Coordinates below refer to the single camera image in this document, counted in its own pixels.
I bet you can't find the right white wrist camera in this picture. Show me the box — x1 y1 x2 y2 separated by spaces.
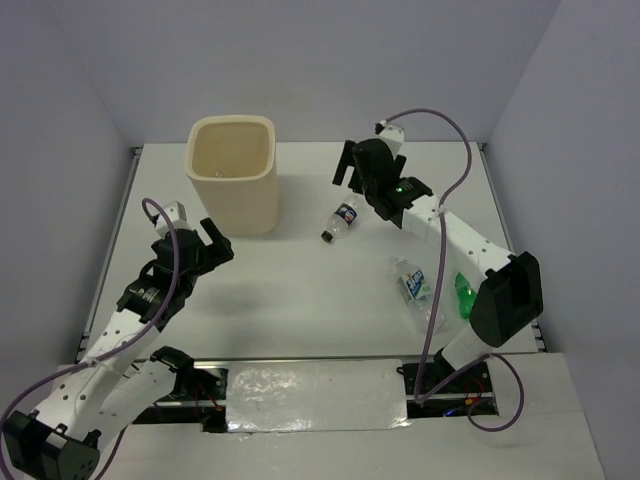
374 120 405 158

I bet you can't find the green plastic bottle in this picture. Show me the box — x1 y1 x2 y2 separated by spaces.
454 273 477 320

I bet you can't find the beige plastic bin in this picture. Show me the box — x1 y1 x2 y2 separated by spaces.
185 115 279 237

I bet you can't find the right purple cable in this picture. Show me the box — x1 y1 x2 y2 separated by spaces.
384 108 525 432

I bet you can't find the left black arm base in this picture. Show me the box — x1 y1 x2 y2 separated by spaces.
150 346 228 433

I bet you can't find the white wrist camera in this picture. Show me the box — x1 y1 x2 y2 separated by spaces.
153 201 191 238
374 120 405 158

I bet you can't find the pepsi label clear bottle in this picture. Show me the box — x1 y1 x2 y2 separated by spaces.
321 194 361 243

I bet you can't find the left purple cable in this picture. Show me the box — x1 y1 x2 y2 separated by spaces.
0 198 182 474

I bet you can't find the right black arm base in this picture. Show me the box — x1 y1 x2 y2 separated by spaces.
419 351 493 397

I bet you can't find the silver reflective plate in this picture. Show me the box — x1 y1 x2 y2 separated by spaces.
226 359 410 433

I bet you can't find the white label clear bottle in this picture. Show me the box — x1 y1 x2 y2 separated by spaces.
388 257 434 335

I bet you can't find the purple cable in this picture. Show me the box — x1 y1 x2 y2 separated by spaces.
384 108 525 432
0 198 182 474

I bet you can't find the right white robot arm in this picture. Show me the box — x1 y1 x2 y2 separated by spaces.
333 137 543 391

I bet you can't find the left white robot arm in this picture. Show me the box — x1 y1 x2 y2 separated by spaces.
2 218 234 479

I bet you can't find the aluminium table edge rail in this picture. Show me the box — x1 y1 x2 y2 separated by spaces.
74 144 144 362

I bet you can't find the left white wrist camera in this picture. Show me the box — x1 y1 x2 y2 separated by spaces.
153 201 191 238

